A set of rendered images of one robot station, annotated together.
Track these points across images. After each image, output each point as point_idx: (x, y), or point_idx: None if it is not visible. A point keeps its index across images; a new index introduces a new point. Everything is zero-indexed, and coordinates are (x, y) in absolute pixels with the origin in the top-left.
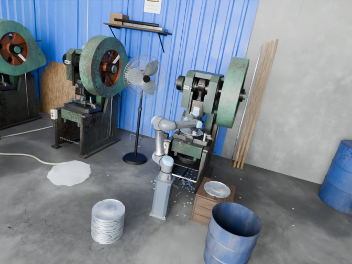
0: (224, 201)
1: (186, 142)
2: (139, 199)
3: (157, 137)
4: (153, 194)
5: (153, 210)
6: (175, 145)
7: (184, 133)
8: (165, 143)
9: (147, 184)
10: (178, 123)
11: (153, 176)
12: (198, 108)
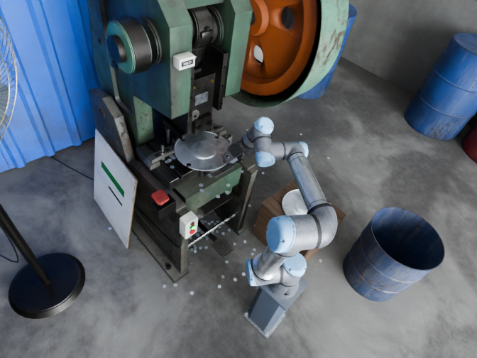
0: (371, 228)
1: (205, 177)
2: (214, 340)
3: (287, 258)
4: (208, 302)
5: (270, 329)
6: (192, 203)
7: (214, 171)
8: (190, 221)
9: (172, 299)
10: (325, 197)
11: (147, 274)
12: (205, 94)
